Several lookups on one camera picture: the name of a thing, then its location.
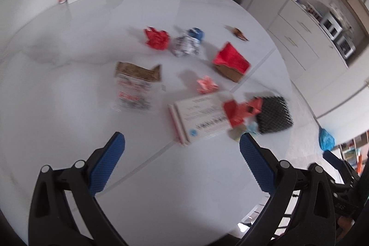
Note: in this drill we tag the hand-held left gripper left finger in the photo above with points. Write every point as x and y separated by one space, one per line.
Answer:
107 164

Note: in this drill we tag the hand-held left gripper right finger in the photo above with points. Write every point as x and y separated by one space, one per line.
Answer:
256 165

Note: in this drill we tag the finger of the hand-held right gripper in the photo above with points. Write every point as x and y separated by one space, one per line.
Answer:
332 159

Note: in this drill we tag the brown snack wrapper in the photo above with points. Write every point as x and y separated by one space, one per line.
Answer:
239 34

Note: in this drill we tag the red paper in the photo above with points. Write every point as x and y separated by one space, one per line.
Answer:
157 38
240 112

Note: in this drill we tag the blue plastic bag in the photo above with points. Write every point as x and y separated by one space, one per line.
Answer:
326 139

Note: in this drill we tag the low shelf with colourful items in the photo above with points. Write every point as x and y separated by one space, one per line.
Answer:
356 152

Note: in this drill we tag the light blue crumpled paper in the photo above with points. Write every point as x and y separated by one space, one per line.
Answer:
252 127

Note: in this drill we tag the black mesh pad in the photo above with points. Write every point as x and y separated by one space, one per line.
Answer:
274 114

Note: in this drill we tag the flat white box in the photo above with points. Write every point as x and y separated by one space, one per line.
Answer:
200 119

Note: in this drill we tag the clear bag with cardboard header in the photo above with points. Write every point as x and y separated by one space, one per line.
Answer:
135 86

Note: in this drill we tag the pink crumpled paper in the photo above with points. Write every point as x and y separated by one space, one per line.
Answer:
207 84

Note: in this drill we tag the red cardboard box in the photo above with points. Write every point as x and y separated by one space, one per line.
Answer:
230 61

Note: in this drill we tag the silver toaster oven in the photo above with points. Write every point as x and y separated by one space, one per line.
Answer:
344 45

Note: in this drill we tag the white drawer cabinet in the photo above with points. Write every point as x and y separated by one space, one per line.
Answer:
305 44

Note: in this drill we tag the white microwave oven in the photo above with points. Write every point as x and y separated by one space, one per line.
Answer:
331 24

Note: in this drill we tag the white black crumpled paper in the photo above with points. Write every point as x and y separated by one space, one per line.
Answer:
186 46

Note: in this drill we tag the blue crumpled wrapper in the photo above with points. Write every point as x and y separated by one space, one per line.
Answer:
196 33

